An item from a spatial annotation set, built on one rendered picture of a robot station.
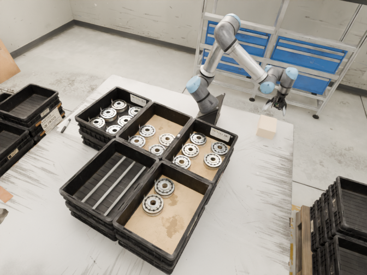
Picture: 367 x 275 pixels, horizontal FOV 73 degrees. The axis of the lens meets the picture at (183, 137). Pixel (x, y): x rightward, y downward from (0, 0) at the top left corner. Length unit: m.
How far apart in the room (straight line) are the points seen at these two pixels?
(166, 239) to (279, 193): 0.76
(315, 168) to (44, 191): 2.46
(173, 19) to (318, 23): 2.03
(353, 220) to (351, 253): 0.21
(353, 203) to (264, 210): 0.81
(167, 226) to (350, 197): 1.41
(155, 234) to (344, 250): 1.30
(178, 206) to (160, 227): 0.14
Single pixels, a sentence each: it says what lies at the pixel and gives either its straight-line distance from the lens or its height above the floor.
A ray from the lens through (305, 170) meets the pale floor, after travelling 2.85.
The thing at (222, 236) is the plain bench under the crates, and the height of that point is 0.70.
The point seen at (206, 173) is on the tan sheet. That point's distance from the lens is 1.39.
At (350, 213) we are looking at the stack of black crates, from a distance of 2.08.
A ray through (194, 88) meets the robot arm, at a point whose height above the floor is 0.99.
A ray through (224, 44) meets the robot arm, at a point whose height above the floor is 1.34.
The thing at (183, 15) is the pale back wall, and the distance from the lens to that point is 4.16.
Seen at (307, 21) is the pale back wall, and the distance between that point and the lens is 3.95.
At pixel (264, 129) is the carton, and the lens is 1.85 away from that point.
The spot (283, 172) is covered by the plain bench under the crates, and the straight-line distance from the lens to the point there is 1.73.
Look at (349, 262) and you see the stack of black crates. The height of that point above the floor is 0.38.
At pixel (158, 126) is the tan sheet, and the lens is 1.61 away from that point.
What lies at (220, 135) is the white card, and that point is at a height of 0.89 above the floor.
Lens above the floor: 1.94
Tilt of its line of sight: 45 degrees down
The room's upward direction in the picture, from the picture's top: 7 degrees clockwise
